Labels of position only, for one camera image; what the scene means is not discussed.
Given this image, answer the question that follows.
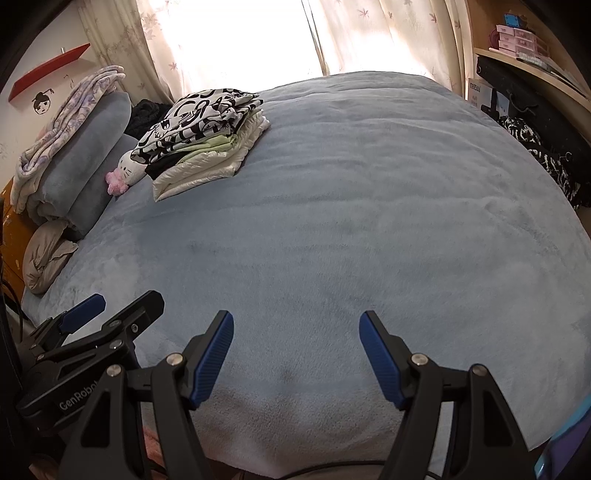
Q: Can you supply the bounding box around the black and white patterned cloth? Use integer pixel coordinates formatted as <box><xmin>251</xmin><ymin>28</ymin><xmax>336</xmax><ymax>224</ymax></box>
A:
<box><xmin>496</xmin><ymin>115</ymin><xmax>586</xmax><ymax>209</ymax></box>

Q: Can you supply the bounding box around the stack of papers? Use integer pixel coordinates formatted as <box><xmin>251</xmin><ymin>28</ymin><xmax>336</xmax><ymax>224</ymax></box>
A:
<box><xmin>517</xmin><ymin>51</ymin><xmax>583</xmax><ymax>87</ymax></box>

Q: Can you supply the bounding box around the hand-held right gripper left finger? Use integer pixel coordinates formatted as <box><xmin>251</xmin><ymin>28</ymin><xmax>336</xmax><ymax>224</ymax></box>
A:
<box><xmin>58</xmin><ymin>310</ymin><xmax>235</xmax><ymax>480</ymax></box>

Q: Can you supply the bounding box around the sheer floral curtain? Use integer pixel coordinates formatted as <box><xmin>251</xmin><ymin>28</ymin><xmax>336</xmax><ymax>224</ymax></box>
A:
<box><xmin>307</xmin><ymin>0</ymin><xmax>467</xmax><ymax>95</ymax></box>
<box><xmin>76</xmin><ymin>0</ymin><xmax>195</xmax><ymax>104</ymax></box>

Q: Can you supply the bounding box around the black cartoon wall sticker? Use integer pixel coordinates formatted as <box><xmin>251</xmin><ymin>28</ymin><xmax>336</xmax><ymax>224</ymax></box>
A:
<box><xmin>31</xmin><ymin>90</ymin><xmax>55</xmax><ymax>116</ymax></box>

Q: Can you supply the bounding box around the wooden shelf unit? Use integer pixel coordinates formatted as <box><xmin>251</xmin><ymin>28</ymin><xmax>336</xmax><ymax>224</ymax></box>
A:
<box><xmin>459</xmin><ymin>0</ymin><xmax>591</xmax><ymax>121</ymax></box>

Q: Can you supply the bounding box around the folded floral quilt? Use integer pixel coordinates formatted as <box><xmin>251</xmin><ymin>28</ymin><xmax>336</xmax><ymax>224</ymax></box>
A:
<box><xmin>10</xmin><ymin>66</ymin><xmax>126</xmax><ymax>214</ymax></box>

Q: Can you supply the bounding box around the blue fleece blanket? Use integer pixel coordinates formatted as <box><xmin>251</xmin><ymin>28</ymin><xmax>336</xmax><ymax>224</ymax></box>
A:
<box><xmin>21</xmin><ymin>71</ymin><xmax>591</xmax><ymax>478</ymax></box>

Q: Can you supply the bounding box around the red wall shelf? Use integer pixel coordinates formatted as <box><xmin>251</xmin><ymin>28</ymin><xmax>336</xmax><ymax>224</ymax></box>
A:
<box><xmin>8</xmin><ymin>43</ymin><xmax>92</xmax><ymax>101</ymax></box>

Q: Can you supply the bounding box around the white and pink plush toy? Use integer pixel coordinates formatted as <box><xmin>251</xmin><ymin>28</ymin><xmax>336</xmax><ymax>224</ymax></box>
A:
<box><xmin>105</xmin><ymin>150</ymin><xmax>153</xmax><ymax>197</ymax></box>

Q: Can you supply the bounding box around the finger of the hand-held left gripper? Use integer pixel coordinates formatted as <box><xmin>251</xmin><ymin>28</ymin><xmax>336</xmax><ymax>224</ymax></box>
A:
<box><xmin>30</xmin><ymin>293</ymin><xmax>107</xmax><ymax>352</ymax></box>
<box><xmin>44</xmin><ymin>290</ymin><xmax>165</xmax><ymax>365</ymax></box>

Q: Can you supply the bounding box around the beige small cushion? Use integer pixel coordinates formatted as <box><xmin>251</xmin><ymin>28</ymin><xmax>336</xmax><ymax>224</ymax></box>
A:
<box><xmin>23</xmin><ymin>220</ymin><xmax>80</xmax><ymax>295</ymax></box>

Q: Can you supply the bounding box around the stack of pink boxes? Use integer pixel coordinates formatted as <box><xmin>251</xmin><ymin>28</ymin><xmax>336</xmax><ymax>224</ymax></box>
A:
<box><xmin>489</xmin><ymin>23</ymin><xmax>539</xmax><ymax>57</ymax></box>

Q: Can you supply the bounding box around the black garment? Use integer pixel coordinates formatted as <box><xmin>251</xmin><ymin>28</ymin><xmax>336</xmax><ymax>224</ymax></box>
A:
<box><xmin>126</xmin><ymin>98</ymin><xmax>174</xmax><ymax>139</ymax></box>

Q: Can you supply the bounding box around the folded light green jacket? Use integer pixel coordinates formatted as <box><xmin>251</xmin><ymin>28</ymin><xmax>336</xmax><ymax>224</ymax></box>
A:
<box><xmin>144</xmin><ymin>134</ymin><xmax>242</xmax><ymax>182</ymax></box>

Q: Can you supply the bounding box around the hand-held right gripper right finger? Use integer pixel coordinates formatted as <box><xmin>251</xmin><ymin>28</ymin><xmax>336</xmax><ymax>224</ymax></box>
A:
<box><xmin>359</xmin><ymin>310</ymin><xmax>532</xmax><ymax>480</ymax></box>

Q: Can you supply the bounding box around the black and white printed hoodie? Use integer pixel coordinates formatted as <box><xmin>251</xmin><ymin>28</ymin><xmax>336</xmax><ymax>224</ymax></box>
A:
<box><xmin>130</xmin><ymin>88</ymin><xmax>265</xmax><ymax>160</ymax></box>

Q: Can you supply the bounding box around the white cardboard box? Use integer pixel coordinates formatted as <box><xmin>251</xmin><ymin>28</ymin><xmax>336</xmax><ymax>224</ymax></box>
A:
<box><xmin>465</xmin><ymin>78</ymin><xmax>493</xmax><ymax>112</ymax></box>

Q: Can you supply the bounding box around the orange wooden nightstand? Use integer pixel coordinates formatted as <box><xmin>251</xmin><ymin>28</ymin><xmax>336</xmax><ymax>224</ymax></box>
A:
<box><xmin>0</xmin><ymin>178</ymin><xmax>26</xmax><ymax>296</ymax></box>

